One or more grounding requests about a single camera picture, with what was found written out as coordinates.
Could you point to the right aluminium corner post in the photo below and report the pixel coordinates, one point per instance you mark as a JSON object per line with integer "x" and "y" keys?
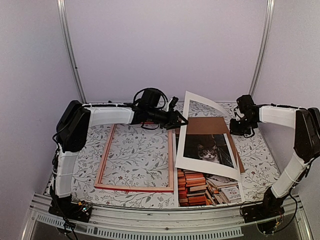
{"x": 270, "y": 4}

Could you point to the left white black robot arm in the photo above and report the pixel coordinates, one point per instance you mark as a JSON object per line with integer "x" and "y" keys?
{"x": 149, "y": 105}

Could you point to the left aluminium corner post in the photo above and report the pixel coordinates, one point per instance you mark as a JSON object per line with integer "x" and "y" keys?
{"x": 61, "y": 6}

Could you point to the brown cardboard backing board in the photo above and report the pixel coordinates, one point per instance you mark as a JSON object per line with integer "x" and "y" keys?
{"x": 207, "y": 125}

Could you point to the floral patterned table cover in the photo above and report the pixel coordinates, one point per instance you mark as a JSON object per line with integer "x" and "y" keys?
{"x": 260, "y": 171}

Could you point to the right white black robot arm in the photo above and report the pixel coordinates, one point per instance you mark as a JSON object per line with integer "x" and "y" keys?
{"x": 304, "y": 126}

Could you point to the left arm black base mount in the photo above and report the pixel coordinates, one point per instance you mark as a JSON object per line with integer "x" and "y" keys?
{"x": 64, "y": 207}

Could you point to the cat photo print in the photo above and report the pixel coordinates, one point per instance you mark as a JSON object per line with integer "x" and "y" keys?
{"x": 207, "y": 180}

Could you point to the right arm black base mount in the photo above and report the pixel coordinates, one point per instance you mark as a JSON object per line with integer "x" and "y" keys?
{"x": 271, "y": 206}

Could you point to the red wooden picture frame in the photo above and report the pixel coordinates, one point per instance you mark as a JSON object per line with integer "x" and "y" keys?
{"x": 135, "y": 187}

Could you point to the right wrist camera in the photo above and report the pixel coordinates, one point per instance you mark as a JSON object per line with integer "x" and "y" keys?
{"x": 237, "y": 113}

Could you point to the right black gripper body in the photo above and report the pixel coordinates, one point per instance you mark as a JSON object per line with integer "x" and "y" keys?
{"x": 242, "y": 127}

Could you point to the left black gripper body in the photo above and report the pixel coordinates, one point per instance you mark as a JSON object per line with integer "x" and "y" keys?
{"x": 166, "y": 120}

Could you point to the white mat board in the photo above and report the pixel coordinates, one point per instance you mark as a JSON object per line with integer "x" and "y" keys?
{"x": 200, "y": 165}

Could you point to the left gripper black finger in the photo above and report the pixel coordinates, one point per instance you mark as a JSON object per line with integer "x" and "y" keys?
{"x": 180, "y": 118}
{"x": 174, "y": 125}

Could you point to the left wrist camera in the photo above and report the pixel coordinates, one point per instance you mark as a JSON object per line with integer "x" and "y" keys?
{"x": 170, "y": 105}

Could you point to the aluminium corner post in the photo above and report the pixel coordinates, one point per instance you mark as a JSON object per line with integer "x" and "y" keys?
{"x": 270, "y": 4}
{"x": 61, "y": 6}

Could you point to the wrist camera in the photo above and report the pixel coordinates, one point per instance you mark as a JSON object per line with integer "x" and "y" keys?
{"x": 237, "y": 113}
{"x": 170, "y": 105}

